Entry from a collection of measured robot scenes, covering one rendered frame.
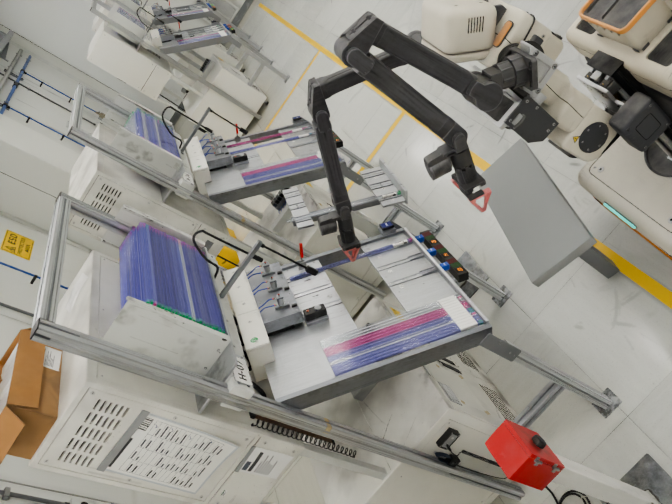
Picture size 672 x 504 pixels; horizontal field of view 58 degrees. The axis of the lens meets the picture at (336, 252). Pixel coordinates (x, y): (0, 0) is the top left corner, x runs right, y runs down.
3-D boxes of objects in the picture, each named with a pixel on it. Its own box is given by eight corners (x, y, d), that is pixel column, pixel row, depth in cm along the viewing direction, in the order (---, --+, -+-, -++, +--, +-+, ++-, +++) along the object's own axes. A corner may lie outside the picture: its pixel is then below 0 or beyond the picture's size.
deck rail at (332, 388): (489, 337, 195) (489, 322, 192) (492, 341, 194) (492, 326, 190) (279, 412, 183) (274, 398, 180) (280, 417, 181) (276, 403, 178)
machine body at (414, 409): (466, 342, 293) (375, 294, 261) (553, 451, 235) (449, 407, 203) (385, 436, 308) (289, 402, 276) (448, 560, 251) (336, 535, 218)
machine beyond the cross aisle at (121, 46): (274, 56, 700) (121, -55, 602) (292, 73, 633) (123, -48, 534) (211, 152, 733) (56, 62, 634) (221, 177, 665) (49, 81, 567)
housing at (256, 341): (251, 293, 238) (242, 264, 231) (279, 374, 198) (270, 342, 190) (231, 300, 237) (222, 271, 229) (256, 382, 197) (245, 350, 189)
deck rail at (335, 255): (405, 239, 251) (404, 226, 248) (407, 241, 250) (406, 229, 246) (239, 292, 239) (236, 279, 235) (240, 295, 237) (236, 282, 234)
